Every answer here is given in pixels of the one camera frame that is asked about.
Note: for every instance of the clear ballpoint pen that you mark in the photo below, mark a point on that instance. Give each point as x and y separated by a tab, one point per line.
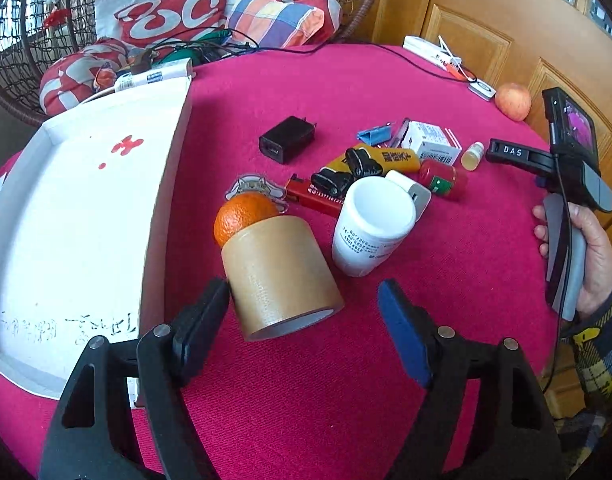
400	135

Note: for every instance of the yellow lighter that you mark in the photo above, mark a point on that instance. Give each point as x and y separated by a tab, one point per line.
400	158

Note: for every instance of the round red white pillow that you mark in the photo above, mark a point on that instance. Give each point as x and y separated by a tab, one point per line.
326	10

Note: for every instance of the brown cardboard tape roll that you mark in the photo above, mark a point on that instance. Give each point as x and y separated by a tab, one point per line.
281	270

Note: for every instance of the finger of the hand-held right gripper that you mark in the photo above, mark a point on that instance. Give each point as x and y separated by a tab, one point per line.
515	152

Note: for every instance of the blue binder clip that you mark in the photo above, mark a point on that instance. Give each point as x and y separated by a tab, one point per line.
373	134

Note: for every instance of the red apple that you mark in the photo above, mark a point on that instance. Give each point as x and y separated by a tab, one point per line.
513	101

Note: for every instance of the orange fruit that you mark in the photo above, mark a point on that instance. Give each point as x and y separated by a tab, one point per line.
241	217

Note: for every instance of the red hanging ornament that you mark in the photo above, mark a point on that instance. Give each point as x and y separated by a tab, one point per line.
56	16

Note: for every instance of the small white labelled box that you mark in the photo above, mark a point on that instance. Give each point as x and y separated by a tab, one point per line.
431	141

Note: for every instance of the large red white pillow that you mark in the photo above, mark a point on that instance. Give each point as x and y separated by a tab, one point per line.
171	15

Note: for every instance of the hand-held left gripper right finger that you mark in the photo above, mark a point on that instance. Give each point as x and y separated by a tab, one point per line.
403	335

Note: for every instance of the white power strip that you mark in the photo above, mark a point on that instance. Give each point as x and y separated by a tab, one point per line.
425	47

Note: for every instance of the wicker hanging chair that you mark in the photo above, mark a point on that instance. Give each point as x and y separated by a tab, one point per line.
26	35

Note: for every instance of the person's right hand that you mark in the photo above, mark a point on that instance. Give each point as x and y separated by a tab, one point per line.
599	260

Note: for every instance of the red lighter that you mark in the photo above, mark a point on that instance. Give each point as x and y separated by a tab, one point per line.
311	198

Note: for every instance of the green cloth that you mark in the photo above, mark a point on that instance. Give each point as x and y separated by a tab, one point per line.
186	53

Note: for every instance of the small yellow liquid bottle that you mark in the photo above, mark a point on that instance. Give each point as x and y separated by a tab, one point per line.
473	157

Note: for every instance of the white cream tube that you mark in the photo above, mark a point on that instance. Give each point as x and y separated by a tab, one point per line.
151	77

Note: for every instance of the white charger plug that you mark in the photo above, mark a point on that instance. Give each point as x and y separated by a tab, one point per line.
419	196

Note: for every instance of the black charger plug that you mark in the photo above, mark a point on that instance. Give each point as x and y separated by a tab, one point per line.
286	140

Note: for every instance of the crumpled red white pillow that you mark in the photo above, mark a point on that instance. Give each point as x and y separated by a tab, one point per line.
71	80

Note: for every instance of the small white square device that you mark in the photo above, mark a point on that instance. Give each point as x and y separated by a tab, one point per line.
481	90

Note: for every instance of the person's right forearm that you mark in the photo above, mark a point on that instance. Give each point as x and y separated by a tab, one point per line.
601	355

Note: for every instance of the plaid pillow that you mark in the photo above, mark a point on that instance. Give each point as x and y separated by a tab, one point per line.
271	20

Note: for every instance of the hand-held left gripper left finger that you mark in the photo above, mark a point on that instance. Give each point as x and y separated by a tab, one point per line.
201	325

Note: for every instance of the white cardboard box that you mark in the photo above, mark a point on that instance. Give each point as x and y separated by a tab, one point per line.
76	240

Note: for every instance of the magenta tablecloth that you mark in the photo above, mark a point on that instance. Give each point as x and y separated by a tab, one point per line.
311	400

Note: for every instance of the black plastic clip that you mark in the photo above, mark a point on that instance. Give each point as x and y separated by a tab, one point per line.
331	181
365	162

